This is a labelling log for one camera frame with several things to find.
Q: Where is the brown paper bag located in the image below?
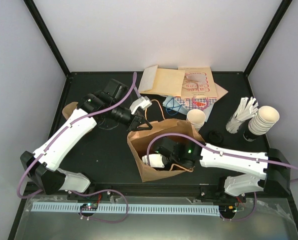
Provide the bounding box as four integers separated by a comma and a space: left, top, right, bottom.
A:
127, 118, 205, 182

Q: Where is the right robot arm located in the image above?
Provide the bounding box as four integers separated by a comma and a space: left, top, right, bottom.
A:
142, 133, 291, 202

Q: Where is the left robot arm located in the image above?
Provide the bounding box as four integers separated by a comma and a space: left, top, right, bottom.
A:
20, 79, 152, 200

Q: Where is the yellow padded envelope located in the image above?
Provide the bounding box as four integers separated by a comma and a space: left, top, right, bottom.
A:
138, 65, 185, 97

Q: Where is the blue checkered paper bag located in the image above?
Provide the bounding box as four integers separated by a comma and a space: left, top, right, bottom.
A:
175, 97, 218, 111

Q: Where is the white paper cup stack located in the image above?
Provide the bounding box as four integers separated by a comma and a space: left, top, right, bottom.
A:
186, 109, 206, 131

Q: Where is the cakes printed paper bag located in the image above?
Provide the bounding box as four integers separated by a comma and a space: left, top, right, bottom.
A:
178, 67, 218, 99

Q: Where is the brown cardboard cup carrier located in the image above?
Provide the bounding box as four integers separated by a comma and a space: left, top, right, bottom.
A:
62, 101, 78, 120

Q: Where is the black lid stack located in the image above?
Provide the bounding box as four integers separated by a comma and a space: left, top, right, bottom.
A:
207, 130, 224, 145

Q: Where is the tan flat paper bag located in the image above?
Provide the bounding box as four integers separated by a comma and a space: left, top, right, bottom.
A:
215, 83, 228, 101

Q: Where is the jar of white stirrers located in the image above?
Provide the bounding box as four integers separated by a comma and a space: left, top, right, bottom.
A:
226, 97, 259, 134

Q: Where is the white lid stack on sleeve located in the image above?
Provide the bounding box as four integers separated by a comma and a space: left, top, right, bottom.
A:
243, 105, 280, 142

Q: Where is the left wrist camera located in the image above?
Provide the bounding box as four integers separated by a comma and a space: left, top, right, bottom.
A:
129, 96, 152, 115

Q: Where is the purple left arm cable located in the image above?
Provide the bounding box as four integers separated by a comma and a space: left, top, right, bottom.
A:
15, 71, 141, 223

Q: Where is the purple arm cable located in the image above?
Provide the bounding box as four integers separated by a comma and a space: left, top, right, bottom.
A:
146, 132, 298, 222
15, 71, 141, 223

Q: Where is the light blue cable duct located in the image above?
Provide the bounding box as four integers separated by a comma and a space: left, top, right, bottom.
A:
31, 202, 220, 217

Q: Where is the black frame post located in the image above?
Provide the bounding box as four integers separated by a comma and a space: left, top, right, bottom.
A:
23, 0, 70, 77
243, 0, 293, 77

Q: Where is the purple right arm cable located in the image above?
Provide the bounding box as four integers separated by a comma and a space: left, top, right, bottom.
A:
146, 132, 298, 222

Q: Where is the right black frame post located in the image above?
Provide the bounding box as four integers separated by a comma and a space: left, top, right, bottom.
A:
243, 0, 293, 77

